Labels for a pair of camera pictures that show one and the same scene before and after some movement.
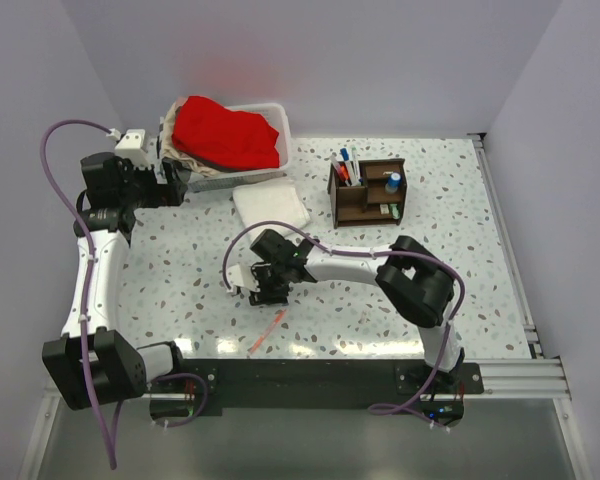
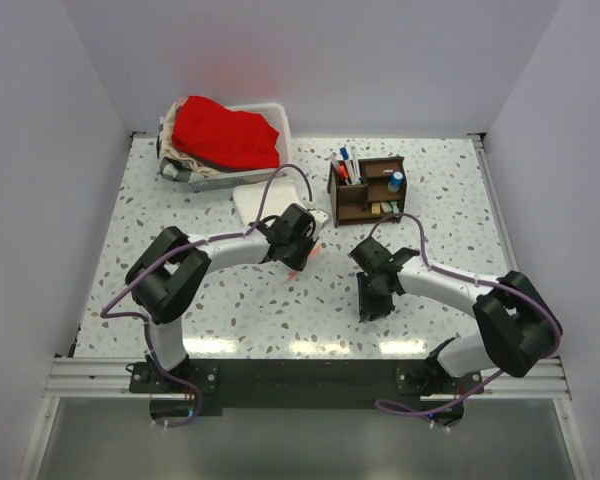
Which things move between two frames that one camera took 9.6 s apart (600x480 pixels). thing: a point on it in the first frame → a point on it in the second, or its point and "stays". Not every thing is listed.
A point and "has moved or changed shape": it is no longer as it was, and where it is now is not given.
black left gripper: [163, 195] → [299, 264]
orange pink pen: [264, 335] has moved or changed shape
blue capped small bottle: [394, 182] stays
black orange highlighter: [346, 173] stays
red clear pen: [337, 169] stays
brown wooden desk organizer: [367, 192] stays
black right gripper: [265, 296] → [366, 307]
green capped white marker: [356, 174] stays
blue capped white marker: [345, 158] stays
